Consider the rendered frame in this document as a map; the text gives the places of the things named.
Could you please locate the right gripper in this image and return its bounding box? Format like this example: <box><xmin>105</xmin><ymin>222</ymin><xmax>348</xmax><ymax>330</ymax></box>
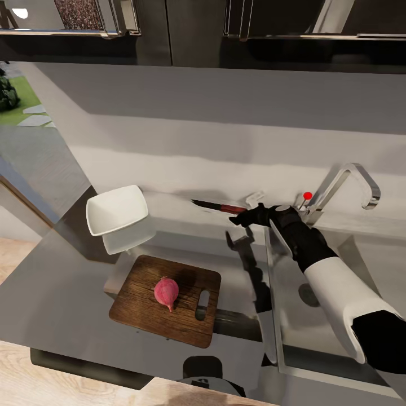
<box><xmin>229</xmin><ymin>202</ymin><xmax>265</xmax><ymax>228</ymax></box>

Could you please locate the vidalia onion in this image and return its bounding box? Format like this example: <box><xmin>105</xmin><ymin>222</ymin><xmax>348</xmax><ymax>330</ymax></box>
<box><xmin>155</xmin><ymin>276</ymin><xmax>178</xmax><ymax>311</ymax></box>

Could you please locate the cutting board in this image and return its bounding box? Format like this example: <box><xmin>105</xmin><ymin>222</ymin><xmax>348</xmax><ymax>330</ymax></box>
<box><xmin>109</xmin><ymin>255</ymin><xmax>221</xmax><ymax>348</ymax></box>

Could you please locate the parer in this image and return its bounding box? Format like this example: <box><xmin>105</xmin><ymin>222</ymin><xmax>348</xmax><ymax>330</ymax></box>
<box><xmin>193</xmin><ymin>200</ymin><xmax>247</xmax><ymax>213</ymax></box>

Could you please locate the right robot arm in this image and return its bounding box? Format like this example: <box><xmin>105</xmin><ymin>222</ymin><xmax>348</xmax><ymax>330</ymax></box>
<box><xmin>229</xmin><ymin>191</ymin><xmax>406</xmax><ymax>402</ymax></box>

